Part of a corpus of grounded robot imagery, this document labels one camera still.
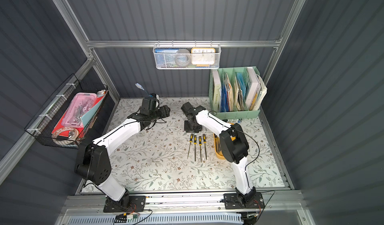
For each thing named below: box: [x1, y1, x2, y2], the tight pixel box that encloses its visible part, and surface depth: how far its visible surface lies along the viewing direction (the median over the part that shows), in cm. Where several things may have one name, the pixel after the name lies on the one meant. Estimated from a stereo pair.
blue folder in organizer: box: [220, 82, 229, 113], surface depth 98 cm
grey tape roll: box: [174, 48, 191, 67], surface depth 90 cm
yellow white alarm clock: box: [191, 47, 216, 67], surface depth 90 cm
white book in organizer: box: [212, 69, 222, 113], surface depth 98 cm
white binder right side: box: [252, 74, 268, 111], surface depth 93 cm
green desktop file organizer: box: [209, 66, 261, 120], surface depth 101 cm
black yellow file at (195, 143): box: [193, 135, 197, 162], surface depth 98 cm
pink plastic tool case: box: [61, 92, 98, 128], surface depth 74 cm
